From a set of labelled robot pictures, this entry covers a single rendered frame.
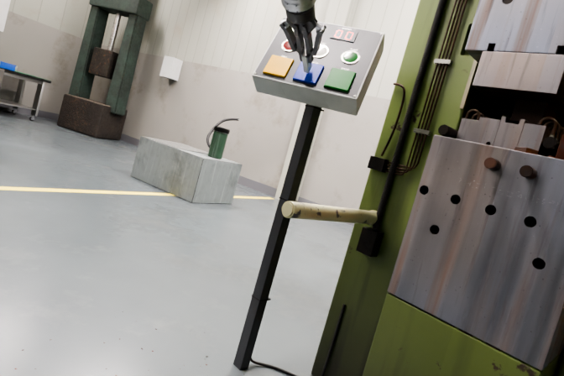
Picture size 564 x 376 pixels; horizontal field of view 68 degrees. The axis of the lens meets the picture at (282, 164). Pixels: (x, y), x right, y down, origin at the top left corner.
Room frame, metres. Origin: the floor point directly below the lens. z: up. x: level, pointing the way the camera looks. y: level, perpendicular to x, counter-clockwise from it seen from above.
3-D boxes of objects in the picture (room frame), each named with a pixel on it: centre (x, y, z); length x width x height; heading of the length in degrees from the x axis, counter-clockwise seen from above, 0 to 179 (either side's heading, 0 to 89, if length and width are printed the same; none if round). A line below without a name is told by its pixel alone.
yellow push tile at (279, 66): (1.31, 0.09, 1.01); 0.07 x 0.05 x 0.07; 72
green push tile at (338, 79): (1.24, -0.10, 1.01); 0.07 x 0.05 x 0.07; 72
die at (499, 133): (1.22, -0.65, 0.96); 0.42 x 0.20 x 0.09; 137
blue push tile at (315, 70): (1.27, 0.00, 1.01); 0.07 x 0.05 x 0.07; 72
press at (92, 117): (7.08, 3.33, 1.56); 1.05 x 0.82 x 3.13; 57
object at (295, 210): (1.24, -0.20, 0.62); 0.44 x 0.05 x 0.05; 137
